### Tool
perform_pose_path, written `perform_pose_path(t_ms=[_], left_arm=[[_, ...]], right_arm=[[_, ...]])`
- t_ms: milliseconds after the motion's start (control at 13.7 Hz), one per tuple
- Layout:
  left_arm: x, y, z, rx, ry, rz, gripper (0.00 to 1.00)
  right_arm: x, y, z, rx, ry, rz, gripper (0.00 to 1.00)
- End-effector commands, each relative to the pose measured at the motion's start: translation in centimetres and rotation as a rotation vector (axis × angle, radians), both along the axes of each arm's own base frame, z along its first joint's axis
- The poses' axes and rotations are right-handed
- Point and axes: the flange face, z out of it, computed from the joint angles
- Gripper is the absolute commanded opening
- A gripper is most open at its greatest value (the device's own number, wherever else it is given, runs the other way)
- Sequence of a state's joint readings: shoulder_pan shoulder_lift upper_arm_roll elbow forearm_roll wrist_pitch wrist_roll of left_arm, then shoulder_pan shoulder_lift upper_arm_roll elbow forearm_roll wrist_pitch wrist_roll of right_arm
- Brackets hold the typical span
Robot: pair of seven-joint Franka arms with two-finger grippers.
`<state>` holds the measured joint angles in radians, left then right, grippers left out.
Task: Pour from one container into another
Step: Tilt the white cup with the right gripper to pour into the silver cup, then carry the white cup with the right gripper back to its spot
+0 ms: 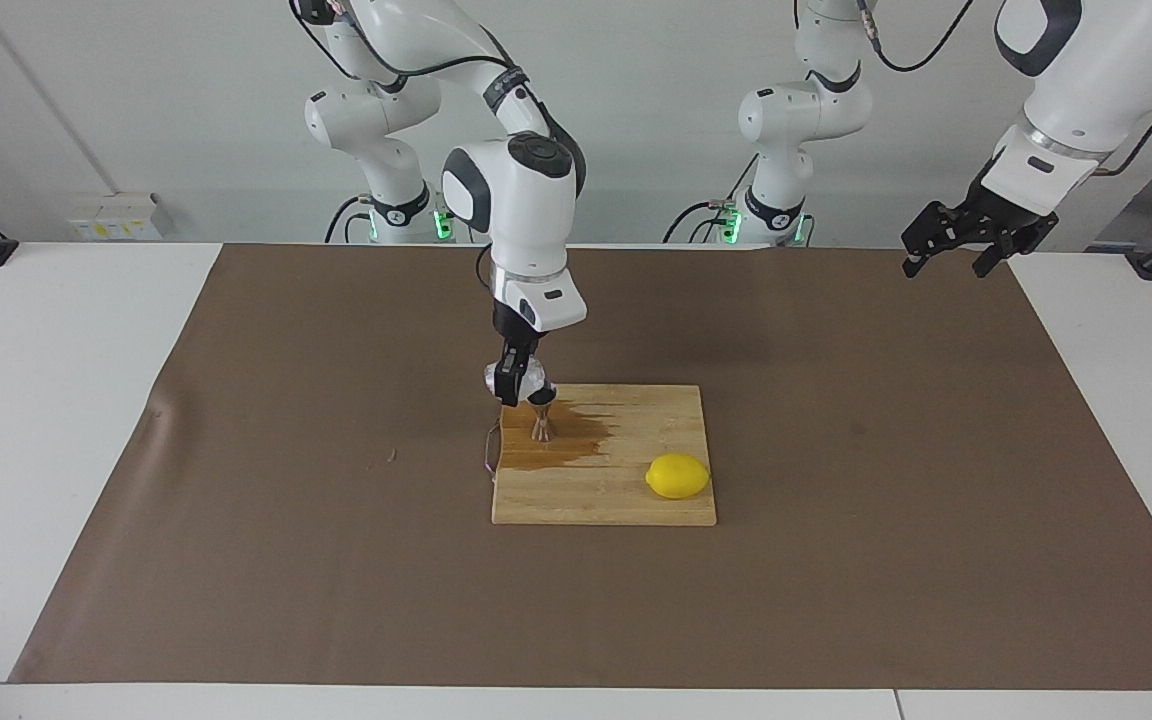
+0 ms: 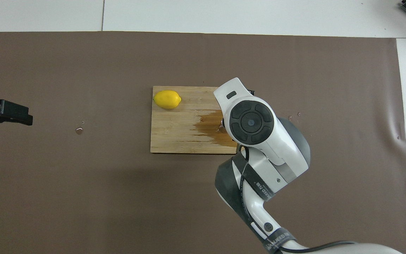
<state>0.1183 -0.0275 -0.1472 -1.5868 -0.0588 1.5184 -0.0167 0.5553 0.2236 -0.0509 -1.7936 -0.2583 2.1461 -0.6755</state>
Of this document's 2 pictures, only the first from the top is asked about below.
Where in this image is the wooden cutting board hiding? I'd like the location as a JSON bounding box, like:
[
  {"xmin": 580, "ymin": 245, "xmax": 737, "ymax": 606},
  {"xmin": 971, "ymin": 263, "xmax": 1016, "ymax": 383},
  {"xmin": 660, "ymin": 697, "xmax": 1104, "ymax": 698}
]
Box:
[{"xmin": 484, "ymin": 384, "xmax": 718, "ymax": 527}]

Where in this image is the black base cable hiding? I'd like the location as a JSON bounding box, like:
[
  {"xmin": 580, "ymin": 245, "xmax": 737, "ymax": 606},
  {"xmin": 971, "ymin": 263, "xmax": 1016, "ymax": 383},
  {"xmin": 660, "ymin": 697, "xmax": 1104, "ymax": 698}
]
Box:
[
  {"xmin": 324, "ymin": 196, "xmax": 369, "ymax": 244},
  {"xmin": 663, "ymin": 200, "xmax": 737, "ymax": 244}
]

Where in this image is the yellow lemon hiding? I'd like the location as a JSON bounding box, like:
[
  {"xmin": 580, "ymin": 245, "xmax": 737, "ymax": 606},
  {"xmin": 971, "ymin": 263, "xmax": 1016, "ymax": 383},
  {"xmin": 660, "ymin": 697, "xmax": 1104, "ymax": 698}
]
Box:
[{"xmin": 645, "ymin": 453, "xmax": 712, "ymax": 500}]

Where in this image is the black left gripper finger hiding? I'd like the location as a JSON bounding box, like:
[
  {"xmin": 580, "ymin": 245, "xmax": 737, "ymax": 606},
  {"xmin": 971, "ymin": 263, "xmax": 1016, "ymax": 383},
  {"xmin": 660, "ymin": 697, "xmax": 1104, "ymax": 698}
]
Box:
[
  {"xmin": 972, "ymin": 212, "xmax": 1061, "ymax": 280},
  {"xmin": 900, "ymin": 199, "xmax": 973, "ymax": 280}
]

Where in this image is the brown table mat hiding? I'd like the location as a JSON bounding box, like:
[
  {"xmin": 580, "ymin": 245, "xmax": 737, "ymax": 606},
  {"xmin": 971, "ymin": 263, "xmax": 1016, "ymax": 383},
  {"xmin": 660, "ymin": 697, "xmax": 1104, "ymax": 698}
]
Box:
[{"xmin": 8, "ymin": 243, "xmax": 1152, "ymax": 691}]

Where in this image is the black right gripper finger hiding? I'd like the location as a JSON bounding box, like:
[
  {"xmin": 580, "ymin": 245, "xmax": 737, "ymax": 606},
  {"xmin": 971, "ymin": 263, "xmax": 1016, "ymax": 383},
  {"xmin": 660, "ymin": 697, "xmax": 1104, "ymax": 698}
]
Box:
[{"xmin": 495, "ymin": 342, "xmax": 537, "ymax": 407}]

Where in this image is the steel double jigger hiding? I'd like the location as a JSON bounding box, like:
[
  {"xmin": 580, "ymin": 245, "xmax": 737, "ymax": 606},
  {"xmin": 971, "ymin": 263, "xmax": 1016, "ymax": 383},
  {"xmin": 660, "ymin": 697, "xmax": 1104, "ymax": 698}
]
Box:
[{"xmin": 528, "ymin": 385, "xmax": 559, "ymax": 443}]

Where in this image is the clear textured glass cup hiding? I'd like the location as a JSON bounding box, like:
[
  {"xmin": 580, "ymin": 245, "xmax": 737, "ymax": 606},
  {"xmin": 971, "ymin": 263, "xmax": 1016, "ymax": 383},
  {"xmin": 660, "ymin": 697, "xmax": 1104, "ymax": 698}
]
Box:
[{"xmin": 483, "ymin": 360, "xmax": 549, "ymax": 404}]

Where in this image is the white wall socket box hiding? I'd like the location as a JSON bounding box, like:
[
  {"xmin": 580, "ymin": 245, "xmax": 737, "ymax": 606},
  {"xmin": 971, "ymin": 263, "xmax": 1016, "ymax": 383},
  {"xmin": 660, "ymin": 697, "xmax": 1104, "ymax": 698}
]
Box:
[{"xmin": 69, "ymin": 194, "xmax": 165, "ymax": 242}]

